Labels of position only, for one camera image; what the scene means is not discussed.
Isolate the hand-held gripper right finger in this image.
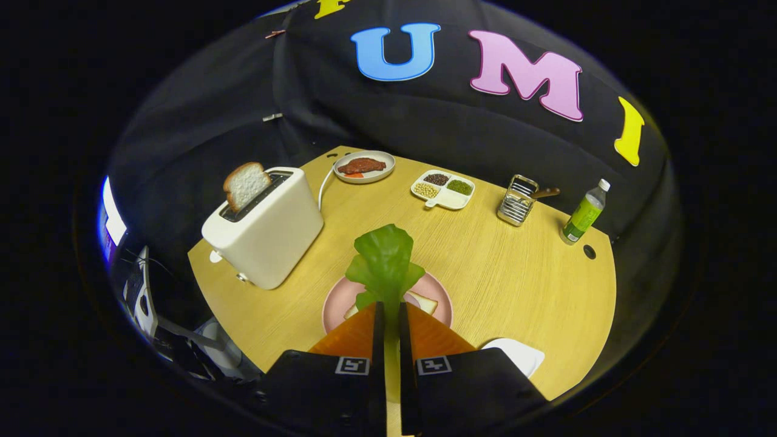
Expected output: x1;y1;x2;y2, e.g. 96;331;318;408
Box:
398;302;550;437

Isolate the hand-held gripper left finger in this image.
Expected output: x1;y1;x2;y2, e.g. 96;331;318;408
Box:
252;302;387;437

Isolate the green lettuce leaf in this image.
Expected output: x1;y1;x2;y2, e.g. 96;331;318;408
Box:
345;224;426;404

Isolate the toasted bread slice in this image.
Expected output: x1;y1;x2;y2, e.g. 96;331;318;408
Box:
223;162;272;212

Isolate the white bread slice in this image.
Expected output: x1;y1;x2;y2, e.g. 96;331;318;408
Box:
344;291;439;320

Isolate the pink plate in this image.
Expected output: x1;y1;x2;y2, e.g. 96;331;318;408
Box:
322;271;453;336

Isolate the white square plate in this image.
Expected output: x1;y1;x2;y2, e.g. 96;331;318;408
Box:
481;338;546;379

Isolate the white toaster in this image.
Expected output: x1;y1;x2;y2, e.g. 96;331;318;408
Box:
202;167;324;290

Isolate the white divided dish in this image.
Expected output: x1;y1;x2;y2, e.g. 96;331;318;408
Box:
410;170;476;211

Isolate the round white plate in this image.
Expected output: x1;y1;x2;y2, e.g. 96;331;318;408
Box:
333;151;396;185

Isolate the brown meat slice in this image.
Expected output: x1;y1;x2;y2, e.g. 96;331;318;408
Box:
338;158;387;175

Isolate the green label bottle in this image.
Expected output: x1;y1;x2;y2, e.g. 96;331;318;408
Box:
560;178;611;246

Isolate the white chair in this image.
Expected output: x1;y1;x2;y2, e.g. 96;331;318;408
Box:
123;246;246;382

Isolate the computer monitor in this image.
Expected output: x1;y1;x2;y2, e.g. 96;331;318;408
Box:
100;176;128;262

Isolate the white toaster cable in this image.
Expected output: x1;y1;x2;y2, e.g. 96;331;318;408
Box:
317;163;338;211

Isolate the metal wire rack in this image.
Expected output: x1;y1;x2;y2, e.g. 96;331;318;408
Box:
497;175;540;227

